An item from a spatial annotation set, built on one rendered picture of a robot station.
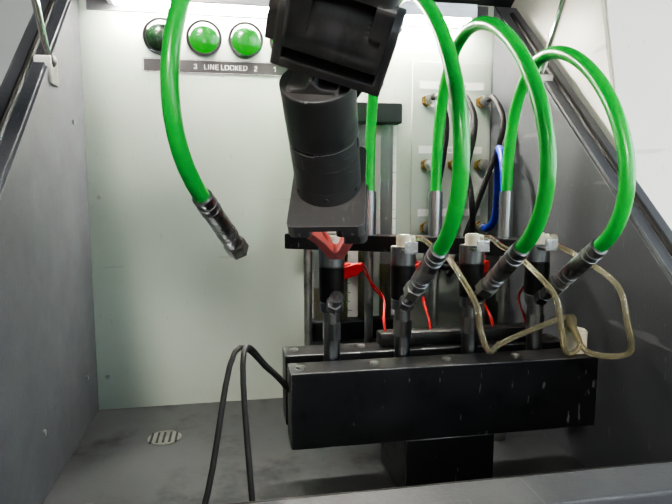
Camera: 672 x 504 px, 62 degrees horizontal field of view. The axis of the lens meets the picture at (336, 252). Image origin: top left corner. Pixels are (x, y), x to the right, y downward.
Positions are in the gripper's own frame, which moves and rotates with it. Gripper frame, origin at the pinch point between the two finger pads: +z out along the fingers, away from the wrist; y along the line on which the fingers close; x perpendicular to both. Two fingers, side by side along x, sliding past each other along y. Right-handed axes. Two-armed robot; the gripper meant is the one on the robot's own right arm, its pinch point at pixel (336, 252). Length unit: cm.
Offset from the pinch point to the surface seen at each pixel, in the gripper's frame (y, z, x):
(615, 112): 6.8, -10.8, -25.5
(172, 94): -1.4, -19.6, 10.6
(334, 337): -4.3, 9.1, 0.6
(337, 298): -2.7, 4.1, 0.0
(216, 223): -2.9, -7.4, 9.9
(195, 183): -3.5, -12.7, 10.3
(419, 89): 40.6, 8.4, -10.5
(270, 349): 9.0, 34.0, 13.3
